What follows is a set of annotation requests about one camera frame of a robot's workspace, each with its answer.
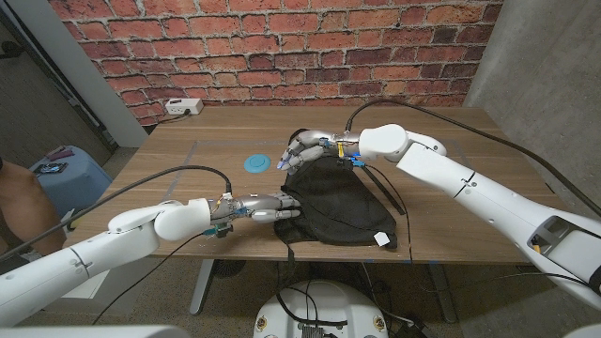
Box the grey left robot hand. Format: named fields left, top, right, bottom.
left=208, top=192, right=302, bottom=237

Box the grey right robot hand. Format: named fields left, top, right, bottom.
left=276, top=129, right=362, bottom=177

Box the black apron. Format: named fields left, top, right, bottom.
left=273, top=129, right=408, bottom=278

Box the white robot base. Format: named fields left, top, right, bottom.
left=253, top=280, right=390, bottom=338

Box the blue round lid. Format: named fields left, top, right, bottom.
left=242, top=153, right=272, bottom=175

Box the black round fan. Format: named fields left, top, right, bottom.
left=213, top=259, right=248, bottom=279

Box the brick print backdrop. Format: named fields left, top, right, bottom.
left=46, top=0, right=503, bottom=127

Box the grey table leg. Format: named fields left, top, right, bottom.
left=190, top=259, right=215, bottom=315
left=429, top=264, right=457, bottom=324

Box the white power strip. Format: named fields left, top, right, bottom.
left=164, top=97, right=205, bottom=116

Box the blue plastic stool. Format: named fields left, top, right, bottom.
left=30, top=145, right=114, bottom=220

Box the black power adapter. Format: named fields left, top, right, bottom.
left=396, top=318, right=438, bottom=338

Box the purple flat item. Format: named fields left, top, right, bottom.
left=45, top=146, right=75, bottom=161

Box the white robot chest edge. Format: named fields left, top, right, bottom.
left=0, top=325, right=192, bottom=338

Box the black phone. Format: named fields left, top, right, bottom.
left=32, top=161, right=69, bottom=176

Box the person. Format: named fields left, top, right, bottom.
left=0, top=157, right=67, bottom=264

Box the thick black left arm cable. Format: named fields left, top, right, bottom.
left=0, top=163, right=234, bottom=262

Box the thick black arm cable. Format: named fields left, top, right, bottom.
left=345, top=98, right=601, bottom=217
left=0, top=163, right=234, bottom=262

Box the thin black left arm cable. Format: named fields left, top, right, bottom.
left=90, top=232, right=208, bottom=326

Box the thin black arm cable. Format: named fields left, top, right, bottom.
left=90, top=232, right=208, bottom=326
left=365, top=163, right=414, bottom=264

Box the black power strip cord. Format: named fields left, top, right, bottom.
left=157, top=109, right=192, bottom=125

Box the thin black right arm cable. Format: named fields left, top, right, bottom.
left=365, top=163, right=414, bottom=264

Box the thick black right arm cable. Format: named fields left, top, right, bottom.
left=345, top=98, right=601, bottom=217

